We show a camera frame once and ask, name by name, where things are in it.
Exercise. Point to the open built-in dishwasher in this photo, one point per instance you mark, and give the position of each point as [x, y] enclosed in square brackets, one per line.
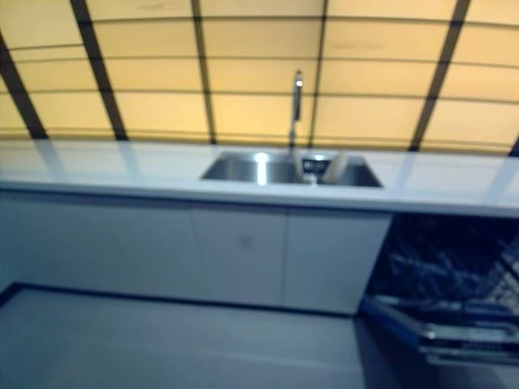
[450, 283]

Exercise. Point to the dishwasher door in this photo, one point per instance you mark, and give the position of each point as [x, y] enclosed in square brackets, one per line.
[454, 332]

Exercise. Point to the stainless steel kitchen sink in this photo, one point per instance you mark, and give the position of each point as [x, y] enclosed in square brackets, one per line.
[243, 170]

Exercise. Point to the white cabinet door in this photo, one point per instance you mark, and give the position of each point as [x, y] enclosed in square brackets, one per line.
[332, 259]
[97, 247]
[243, 251]

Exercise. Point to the black sink strainer basket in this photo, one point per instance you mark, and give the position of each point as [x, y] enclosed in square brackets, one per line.
[313, 164]

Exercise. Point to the chrome kitchen faucet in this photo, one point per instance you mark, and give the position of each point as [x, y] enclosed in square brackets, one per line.
[296, 101]

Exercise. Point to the yellow window blind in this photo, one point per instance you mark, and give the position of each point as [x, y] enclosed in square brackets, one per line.
[259, 69]

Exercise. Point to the white kitchen counter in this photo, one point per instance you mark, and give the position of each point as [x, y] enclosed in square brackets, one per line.
[121, 166]

